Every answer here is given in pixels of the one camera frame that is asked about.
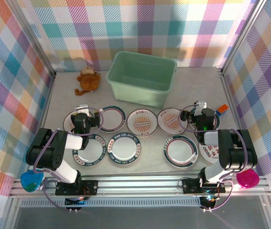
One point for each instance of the green red rimmed plate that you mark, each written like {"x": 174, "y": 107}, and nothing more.
{"x": 180, "y": 151}
{"x": 115, "y": 120}
{"x": 217, "y": 121}

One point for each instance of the orange sunburst white plate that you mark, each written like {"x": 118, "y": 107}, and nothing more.
{"x": 171, "y": 120}
{"x": 66, "y": 122}
{"x": 142, "y": 124}

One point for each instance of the dark lettered rim plate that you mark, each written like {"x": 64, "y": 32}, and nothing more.
{"x": 90, "y": 155}
{"x": 124, "y": 149}

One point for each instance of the red characters white plate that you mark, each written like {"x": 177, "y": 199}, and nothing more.
{"x": 209, "y": 153}

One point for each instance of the green plastic bin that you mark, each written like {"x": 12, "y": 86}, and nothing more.
{"x": 137, "y": 95}

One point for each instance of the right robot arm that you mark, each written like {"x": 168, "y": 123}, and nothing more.
{"x": 235, "y": 152}

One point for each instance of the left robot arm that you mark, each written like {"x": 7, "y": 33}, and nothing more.
{"x": 47, "y": 152}

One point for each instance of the orange blue toy block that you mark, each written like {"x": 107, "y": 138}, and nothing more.
{"x": 221, "y": 110}

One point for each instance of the brown plush toy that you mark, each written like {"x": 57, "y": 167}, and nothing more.
{"x": 87, "y": 81}

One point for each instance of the pink triangular plastic device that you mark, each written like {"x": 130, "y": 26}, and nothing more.
{"x": 247, "y": 180}

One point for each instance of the blue triangular plastic device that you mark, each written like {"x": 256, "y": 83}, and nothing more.
{"x": 31, "y": 179}

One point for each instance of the black round controller board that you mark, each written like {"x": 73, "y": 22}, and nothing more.
{"x": 74, "y": 202}
{"x": 209, "y": 201}

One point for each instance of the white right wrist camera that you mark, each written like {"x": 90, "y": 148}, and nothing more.
{"x": 201, "y": 106}

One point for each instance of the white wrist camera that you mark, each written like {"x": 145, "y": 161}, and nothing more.
{"x": 201, "y": 106}
{"x": 83, "y": 108}

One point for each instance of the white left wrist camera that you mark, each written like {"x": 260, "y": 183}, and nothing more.
{"x": 83, "y": 108}

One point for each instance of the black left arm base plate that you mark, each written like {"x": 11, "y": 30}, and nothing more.
{"x": 90, "y": 187}

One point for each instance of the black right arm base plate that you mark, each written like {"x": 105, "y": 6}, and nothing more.
{"x": 190, "y": 186}

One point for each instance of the aluminium mounting rail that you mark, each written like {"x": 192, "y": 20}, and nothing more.
{"x": 137, "y": 184}

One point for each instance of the aluminium frame post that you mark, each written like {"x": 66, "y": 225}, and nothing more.
{"x": 242, "y": 35}
{"x": 34, "y": 38}

